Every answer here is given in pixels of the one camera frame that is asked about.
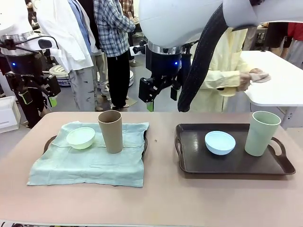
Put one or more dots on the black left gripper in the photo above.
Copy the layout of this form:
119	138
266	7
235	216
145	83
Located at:
23	63

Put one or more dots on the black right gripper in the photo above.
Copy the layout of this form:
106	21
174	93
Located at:
163	63

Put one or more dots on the mint green bowl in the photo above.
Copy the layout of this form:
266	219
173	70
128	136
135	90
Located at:
80	143

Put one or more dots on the tall brown cup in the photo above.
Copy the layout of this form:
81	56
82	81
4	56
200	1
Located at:
112	138

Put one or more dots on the light blue bowl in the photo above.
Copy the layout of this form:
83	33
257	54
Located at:
220	148

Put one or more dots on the teal cloth mat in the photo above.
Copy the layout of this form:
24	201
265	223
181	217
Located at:
82	165

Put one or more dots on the beige cloth mat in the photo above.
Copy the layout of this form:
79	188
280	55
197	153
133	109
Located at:
262	78

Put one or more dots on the tall pale green cup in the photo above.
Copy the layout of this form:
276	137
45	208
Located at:
258	139

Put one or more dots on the person's right forearm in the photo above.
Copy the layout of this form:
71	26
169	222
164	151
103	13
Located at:
222	79

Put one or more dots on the dark brown serving tray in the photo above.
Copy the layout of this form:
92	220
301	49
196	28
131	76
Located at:
47	144
225	165

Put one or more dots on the person's right hand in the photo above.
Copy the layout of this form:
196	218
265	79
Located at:
245	81

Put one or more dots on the person's left hand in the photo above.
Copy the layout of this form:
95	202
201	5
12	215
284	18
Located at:
256	71

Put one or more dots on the white foam box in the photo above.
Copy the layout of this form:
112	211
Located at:
8	113

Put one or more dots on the black braided right arm sleeve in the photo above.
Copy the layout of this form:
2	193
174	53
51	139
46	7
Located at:
201	63

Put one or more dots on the person in white shirt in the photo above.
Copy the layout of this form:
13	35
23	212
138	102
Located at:
66	35

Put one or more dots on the person in yellow shirt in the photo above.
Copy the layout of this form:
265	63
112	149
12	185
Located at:
227	56

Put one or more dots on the person in plaid shirt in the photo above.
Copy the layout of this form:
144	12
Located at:
113	28

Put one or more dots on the person in black t-shirt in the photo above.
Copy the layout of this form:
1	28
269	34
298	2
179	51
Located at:
274	35

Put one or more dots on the person in red jacket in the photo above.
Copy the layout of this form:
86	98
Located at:
296	35

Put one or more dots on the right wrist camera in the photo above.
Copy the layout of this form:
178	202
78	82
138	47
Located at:
139	49

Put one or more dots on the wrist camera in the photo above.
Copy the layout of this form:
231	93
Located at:
45	44
139	49

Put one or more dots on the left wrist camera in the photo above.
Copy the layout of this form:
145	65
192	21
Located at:
45	44

